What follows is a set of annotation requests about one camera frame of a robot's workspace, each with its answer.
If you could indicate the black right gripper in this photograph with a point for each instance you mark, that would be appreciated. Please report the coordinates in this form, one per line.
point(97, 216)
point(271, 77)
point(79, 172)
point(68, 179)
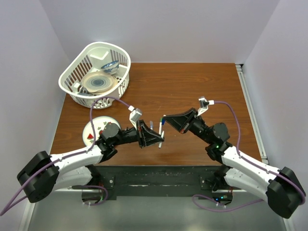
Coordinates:
point(183, 121)

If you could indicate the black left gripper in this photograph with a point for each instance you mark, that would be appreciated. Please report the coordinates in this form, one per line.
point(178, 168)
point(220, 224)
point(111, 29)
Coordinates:
point(145, 136)

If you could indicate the grey pen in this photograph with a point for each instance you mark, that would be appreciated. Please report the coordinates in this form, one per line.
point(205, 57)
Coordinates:
point(162, 137)

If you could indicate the blue pen cap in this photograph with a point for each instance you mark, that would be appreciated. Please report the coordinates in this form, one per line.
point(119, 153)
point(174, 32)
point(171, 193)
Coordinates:
point(163, 121)

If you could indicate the white green pen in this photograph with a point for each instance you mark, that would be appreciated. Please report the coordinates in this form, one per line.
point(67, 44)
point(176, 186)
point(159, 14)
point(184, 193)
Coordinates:
point(160, 126)

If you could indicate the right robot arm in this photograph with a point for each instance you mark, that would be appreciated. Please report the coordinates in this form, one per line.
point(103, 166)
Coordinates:
point(280, 188)

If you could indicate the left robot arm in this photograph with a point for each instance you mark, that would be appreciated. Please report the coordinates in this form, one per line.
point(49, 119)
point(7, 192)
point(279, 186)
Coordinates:
point(43, 172)

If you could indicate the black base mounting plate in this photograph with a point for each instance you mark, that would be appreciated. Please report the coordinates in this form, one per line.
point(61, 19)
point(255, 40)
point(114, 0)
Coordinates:
point(161, 181)

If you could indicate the strawberry pattern plate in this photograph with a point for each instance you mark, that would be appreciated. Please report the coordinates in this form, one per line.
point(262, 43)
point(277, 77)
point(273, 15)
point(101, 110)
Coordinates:
point(90, 135)

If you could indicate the beige blue ceramic plate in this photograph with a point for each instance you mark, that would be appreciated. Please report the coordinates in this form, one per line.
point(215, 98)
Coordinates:
point(97, 83)

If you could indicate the blue white ceramic bowl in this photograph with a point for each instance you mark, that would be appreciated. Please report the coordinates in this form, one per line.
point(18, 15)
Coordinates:
point(111, 67)

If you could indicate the white plastic dish basket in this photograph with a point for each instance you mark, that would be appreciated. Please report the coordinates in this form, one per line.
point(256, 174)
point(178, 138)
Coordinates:
point(91, 59)

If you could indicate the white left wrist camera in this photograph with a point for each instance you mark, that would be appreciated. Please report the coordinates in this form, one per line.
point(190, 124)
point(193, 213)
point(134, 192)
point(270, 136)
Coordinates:
point(134, 116)

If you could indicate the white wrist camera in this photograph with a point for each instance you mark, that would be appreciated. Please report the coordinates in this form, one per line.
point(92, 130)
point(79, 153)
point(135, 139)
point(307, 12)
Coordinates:
point(204, 104)
point(134, 116)

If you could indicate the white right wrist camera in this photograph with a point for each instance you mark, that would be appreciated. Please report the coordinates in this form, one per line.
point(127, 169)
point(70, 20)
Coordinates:
point(204, 104)

